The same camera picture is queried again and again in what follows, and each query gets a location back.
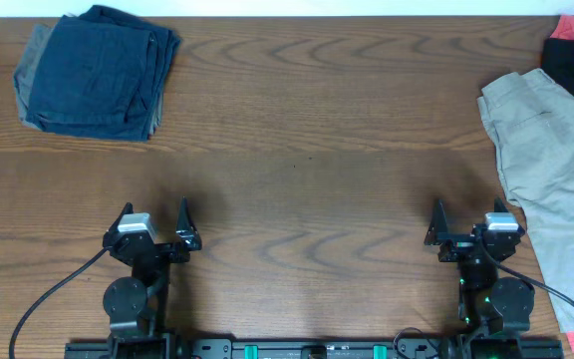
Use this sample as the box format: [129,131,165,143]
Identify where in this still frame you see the khaki shorts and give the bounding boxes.
[477,69,574,333]

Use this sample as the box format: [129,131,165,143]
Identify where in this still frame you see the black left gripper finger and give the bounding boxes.
[109,202,134,233]
[175,197,202,251]

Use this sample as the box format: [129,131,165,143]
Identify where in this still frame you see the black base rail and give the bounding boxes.
[64,337,565,359]

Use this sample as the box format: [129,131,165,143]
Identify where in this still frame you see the folded navy blue shorts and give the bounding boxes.
[27,5,181,142]

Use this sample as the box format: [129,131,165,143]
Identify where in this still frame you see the folded grey garment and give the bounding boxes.
[13,24,52,130]

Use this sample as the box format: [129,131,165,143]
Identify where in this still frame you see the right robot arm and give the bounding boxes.
[424,199,534,336]

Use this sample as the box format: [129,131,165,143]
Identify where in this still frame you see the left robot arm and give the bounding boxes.
[103,198,202,341]

